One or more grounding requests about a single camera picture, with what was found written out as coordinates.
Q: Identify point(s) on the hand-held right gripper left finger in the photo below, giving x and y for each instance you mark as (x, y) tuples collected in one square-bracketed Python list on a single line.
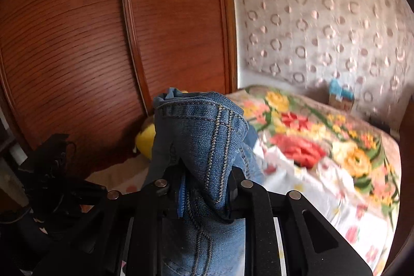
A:
[(181, 198)]

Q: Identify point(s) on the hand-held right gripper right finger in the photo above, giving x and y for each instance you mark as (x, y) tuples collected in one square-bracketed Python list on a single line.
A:
[(233, 195)]

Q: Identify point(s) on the blue denim pants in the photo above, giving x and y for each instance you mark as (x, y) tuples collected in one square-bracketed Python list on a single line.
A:
[(200, 140)]

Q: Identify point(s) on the yellow plush toy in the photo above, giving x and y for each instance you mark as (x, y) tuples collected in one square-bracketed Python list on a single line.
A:
[(145, 141)]

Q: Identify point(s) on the beige floral blanket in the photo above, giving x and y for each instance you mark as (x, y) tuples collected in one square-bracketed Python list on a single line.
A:
[(323, 133)]

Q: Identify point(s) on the brown wooden slatted wardrobe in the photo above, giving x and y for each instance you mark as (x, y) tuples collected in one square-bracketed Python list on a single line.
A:
[(97, 53)]

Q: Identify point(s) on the small printed carton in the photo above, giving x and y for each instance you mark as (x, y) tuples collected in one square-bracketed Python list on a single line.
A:
[(339, 103)]

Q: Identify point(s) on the blue tissue pack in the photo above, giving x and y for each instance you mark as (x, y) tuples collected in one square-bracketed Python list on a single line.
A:
[(339, 89)]

